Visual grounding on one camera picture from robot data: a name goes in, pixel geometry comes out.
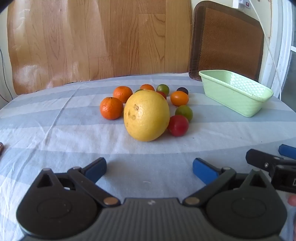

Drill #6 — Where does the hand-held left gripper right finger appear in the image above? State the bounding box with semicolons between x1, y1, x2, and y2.
183;158;276;207

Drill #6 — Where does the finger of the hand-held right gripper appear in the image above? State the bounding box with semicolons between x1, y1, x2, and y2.
278;144;296;160
246;149;296;174

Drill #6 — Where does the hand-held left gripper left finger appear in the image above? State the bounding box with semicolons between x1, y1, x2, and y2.
31;157;121;207

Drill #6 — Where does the orange mandarin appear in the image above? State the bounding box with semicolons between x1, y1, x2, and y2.
100;97;124;120
113;86;133;103

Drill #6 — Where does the light green plastic basket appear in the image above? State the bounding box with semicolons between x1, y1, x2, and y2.
199;70;274;118

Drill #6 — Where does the yellow grapefruit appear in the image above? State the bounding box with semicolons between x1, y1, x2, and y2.
123;90;170;142

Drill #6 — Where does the white framed glass door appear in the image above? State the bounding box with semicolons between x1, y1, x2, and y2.
259;0;296;105

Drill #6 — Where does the brown woven chair back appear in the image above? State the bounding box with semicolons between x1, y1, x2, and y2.
188;1;265;82

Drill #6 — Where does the white power adapter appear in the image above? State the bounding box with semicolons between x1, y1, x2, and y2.
232;0;252;10

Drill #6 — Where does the white power cable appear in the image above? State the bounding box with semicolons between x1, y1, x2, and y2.
251;0;283;100

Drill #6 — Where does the thin dark cable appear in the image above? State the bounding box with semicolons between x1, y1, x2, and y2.
0;49;13;102

